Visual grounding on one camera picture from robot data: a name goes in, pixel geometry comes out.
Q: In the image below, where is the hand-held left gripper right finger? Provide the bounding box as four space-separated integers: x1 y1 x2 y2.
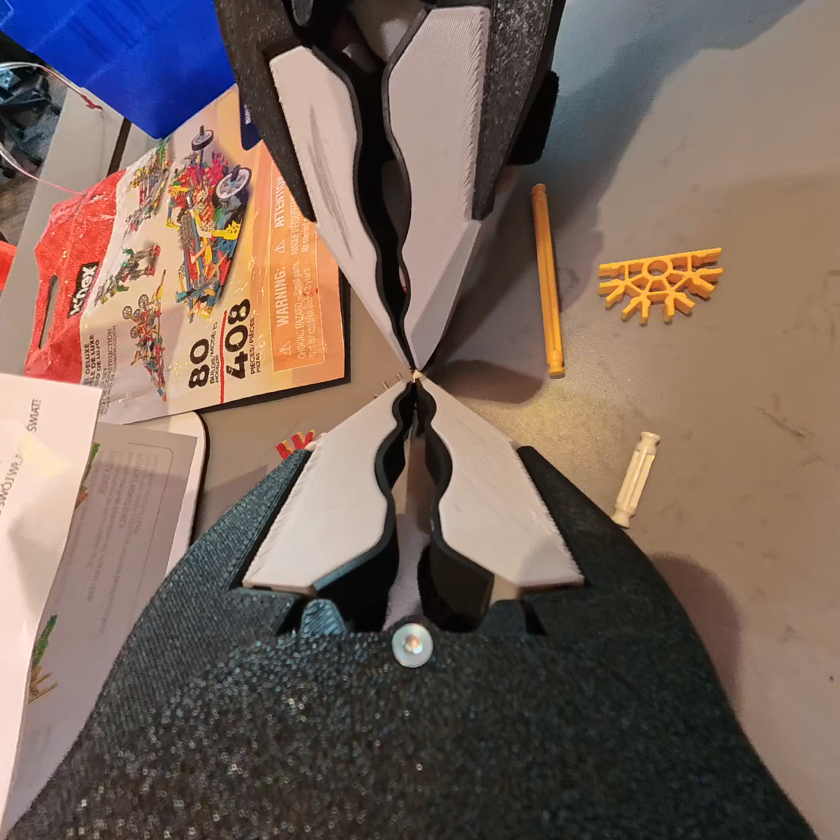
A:
415 379 586 601

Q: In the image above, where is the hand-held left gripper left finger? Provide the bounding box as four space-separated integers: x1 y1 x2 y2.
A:
243 382 417 598

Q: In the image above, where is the instruction sheet with model pictures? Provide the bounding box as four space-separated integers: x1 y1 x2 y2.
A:
0 373 105 821

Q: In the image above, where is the clear plastic loop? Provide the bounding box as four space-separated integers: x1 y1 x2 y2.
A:
0 62 109 196

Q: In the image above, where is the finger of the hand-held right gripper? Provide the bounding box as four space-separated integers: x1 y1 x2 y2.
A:
269 45 417 371
382 3 492 371

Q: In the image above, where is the colourful construction toy bag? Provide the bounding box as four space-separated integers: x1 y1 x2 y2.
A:
23 85 349 426

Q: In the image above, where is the booklet with green figure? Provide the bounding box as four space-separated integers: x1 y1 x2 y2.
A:
13 423 201 815

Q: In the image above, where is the yellow half-round connector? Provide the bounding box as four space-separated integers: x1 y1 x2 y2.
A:
597 247 724 324

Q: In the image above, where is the long yellow toy rod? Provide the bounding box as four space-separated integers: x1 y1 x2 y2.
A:
530 184 567 379

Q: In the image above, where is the short white toy rod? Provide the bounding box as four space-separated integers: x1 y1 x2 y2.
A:
610 431 662 529

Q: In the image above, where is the blue plastic bin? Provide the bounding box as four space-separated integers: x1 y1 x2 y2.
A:
0 0 237 140

